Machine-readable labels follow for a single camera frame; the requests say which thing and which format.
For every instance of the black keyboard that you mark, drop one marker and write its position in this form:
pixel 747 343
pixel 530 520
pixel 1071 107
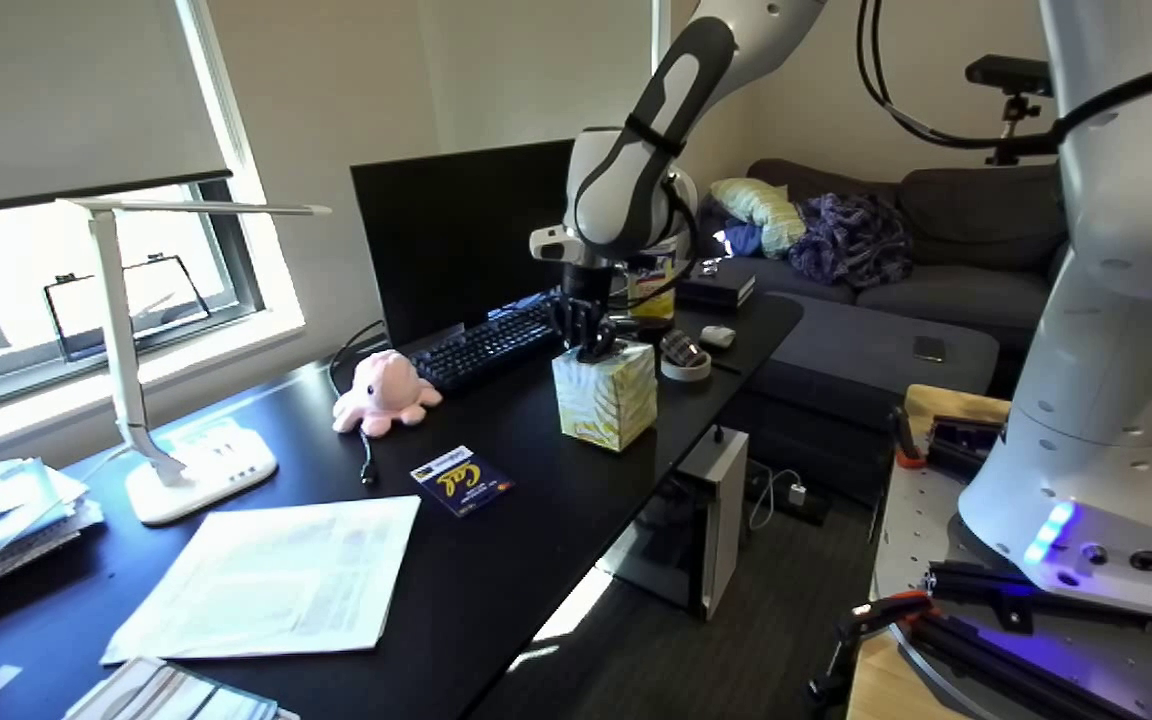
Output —
pixel 489 345

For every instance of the flat black box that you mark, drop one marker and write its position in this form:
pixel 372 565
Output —
pixel 722 287

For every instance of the grey sofa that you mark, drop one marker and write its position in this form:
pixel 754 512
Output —
pixel 949 303

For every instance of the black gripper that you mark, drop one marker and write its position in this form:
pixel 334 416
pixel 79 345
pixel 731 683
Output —
pixel 592 303

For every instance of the black orange hand tools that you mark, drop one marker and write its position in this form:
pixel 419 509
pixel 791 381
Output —
pixel 949 443

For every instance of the blue yellow card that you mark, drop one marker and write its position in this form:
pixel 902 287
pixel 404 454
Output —
pixel 460 481

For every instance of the white desk lamp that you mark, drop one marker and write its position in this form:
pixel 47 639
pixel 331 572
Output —
pixel 198 465

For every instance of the yellow patterned tissue box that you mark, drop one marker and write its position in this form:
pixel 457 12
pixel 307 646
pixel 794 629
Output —
pixel 606 403

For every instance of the stack of white booklets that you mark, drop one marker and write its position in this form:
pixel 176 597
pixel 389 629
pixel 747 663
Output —
pixel 171 692

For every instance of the orange black clamp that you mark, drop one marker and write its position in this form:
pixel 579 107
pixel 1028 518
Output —
pixel 868 623

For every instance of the black computer monitor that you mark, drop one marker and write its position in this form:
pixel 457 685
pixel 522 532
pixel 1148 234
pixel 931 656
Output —
pixel 457 242

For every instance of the light wooden board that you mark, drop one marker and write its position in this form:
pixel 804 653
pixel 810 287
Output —
pixel 960 405

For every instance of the white paper sheet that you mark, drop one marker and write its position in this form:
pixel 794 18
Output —
pixel 269 582

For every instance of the pink octopus plush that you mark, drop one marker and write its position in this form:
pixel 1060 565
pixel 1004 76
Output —
pixel 385 389

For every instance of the black camera on tripod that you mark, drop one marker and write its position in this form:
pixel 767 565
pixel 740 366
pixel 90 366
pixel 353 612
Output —
pixel 1016 76

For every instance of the black power adapter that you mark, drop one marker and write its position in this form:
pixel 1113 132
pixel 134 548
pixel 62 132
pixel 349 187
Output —
pixel 803 503

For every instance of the grey computer tower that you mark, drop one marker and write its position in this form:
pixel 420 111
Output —
pixel 719 512

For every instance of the purple blanket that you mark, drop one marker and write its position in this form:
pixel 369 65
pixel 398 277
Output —
pixel 852 242

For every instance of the pile of papers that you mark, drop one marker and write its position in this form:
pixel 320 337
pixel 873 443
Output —
pixel 3 524

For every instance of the pale green pillow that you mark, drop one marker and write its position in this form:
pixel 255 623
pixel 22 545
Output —
pixel 761 212

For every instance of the white roller blind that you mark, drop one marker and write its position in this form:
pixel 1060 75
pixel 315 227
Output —
pixel 70 94

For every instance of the yellow wipes canister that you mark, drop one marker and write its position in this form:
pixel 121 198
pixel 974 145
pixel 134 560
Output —
pixel 658 303

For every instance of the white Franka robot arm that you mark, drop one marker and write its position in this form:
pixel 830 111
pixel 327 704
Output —
pixel 1099 403

